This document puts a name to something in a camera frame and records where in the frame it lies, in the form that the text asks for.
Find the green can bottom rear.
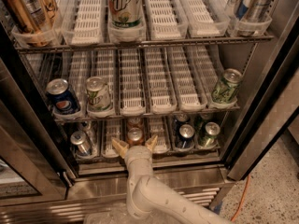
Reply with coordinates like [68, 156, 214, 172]
[193, 113, 213, 132]

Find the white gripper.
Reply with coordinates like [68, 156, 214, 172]
[111, 134, 158, 180]

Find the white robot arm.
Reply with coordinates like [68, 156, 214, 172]
[111, 135, 233, 224]

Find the orange soda can behind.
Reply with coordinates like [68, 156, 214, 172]
[126, 118, 144, 130]

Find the blue silver can top right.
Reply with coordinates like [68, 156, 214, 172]
[224, 0, 278, 37]

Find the orange soda can front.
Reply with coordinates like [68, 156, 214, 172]
[126, 128, 145, 147]

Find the green can middle shelf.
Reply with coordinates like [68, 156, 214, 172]
[211, 68, 243, 104]

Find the white 7UP can middle shelf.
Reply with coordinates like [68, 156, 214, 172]
[86, 77, 111, 112]

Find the top wire shelf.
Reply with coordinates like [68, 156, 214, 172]
[16, 33, 274, 54]

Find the blue can bottom front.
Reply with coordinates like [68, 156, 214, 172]
[175, 124, 195, 149]

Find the orange cable on floor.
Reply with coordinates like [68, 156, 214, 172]
[230, 175, 251, 222]

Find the blue can bottom rear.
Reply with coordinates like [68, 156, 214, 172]
[172, 114, 191, 134]

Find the silver can bottom front left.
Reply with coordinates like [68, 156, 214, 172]
[70, 131, 92, 157]

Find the orange soda can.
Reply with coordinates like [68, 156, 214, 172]
[126, 118, 144, 130]
[126, 128, 145, 147]

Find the blue floor tape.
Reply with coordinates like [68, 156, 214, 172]
[213, 202, 222, 214]

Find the blue Pepsi can middle shelf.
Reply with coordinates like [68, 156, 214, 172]
[46, 78, 80, 115]

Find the wire shelf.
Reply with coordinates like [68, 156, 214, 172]
[52, 104, 239, 123]
[16, 33, 274, 54]

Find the gold can shelf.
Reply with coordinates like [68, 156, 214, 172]
[2, 0, 51, 47]
[43, 0, 58, 24]

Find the green can bottom front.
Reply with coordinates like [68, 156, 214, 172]
[199, 122, 221, 147]

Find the silver can bottom rear left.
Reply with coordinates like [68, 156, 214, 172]
[78, 121, 97, 145]

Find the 7UP can top shelf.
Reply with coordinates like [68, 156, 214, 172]
[108, 0, 142, 28]

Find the stainless fridge door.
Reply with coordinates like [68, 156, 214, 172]
[0, 61, 67, 206]

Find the green can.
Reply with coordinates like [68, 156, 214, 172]
[199, 122, 221, 147]
[193, 113, 213, 132]

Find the middle wire shelf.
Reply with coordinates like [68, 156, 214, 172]
[52, 104, 239, 123]

